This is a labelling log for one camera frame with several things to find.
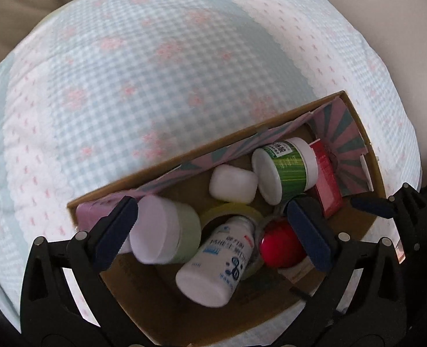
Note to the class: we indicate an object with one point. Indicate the checked floral bedsheet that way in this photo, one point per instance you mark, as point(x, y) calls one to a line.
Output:
point(126, 79)

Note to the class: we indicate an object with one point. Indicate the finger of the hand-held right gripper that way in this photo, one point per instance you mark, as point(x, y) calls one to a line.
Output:
point(370, 203)

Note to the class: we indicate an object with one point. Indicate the small red carton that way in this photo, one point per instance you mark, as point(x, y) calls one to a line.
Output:
point(325, 180)

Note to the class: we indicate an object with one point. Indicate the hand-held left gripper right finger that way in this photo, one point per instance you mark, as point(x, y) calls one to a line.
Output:
point(309, 231)

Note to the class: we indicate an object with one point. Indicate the white jar with green label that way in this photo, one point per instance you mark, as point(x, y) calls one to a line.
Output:
point(289, 166)

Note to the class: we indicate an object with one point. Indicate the white pill bottle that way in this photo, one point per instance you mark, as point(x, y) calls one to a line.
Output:
point(213, 264)

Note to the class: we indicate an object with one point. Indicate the yellow tape roll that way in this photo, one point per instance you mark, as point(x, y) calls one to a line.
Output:
point(229, 209)

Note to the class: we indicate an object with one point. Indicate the small jar with red lid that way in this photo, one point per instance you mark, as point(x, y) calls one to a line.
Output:
point(280, 245)

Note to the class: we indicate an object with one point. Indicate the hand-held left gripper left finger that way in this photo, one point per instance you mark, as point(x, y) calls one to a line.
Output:
point(117, 231)

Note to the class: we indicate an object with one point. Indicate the cardboard box with pink flaps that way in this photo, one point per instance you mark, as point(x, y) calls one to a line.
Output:
point(155, 303)

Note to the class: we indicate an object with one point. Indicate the pale green jar white lid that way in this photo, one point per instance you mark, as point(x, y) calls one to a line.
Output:
point(162, 231)

